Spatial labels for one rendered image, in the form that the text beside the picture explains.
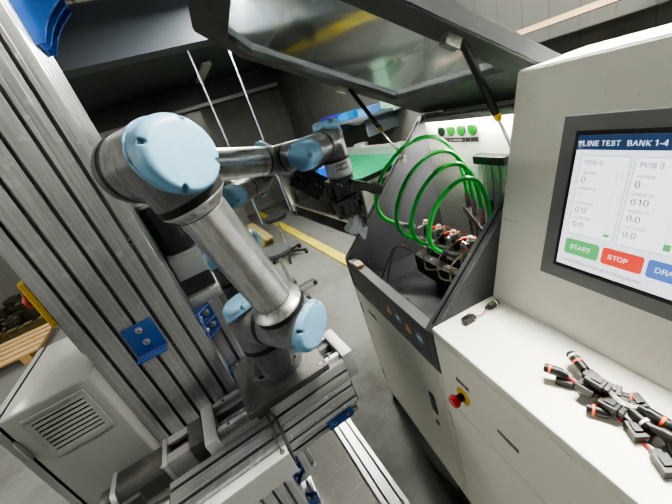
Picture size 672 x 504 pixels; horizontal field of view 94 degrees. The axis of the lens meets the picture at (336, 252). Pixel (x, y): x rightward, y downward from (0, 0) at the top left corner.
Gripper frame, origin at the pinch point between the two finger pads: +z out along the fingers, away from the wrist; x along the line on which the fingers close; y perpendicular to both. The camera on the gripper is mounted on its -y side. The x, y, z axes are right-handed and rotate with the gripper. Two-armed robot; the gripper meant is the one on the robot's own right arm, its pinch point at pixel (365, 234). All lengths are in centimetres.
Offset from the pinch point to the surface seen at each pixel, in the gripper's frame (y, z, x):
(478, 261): -21.7, 11.5, 23.0
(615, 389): -16, 22, 61
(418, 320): -3.7, 27.6, 14.9
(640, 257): -30, 2, 55
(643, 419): -14, 22, 66
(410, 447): 4, 123, -12
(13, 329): 402, 107, -445
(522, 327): -20.1, 24.6, 37.8
